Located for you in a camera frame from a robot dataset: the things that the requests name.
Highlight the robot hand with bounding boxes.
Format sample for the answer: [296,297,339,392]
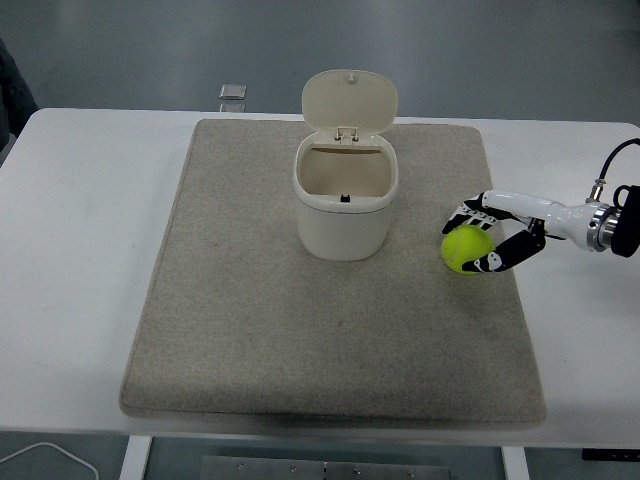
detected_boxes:
[441,189,594,276]

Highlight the yellow tennis ball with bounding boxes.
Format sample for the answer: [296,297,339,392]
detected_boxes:
[440,224,495,276]

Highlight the cream bin with hinged lid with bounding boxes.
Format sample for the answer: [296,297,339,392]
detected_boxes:
[292,69,400,262]

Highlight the white table leg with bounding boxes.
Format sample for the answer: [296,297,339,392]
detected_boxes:
[500,445,530,480]
[118,435,154,480]

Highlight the black bar under table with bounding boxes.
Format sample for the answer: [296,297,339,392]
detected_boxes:
[581,449,640,462]

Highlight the beige fabric mat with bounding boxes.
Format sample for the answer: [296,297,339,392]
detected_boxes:
[118,118,548,430]

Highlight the grey metal plate with screws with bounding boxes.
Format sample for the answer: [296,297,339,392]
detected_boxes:
[201,454,454,480]

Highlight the person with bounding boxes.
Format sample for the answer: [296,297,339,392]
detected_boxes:
[0,37,40,154]

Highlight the white cable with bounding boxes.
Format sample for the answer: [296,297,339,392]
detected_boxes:
[0,440,100,480]

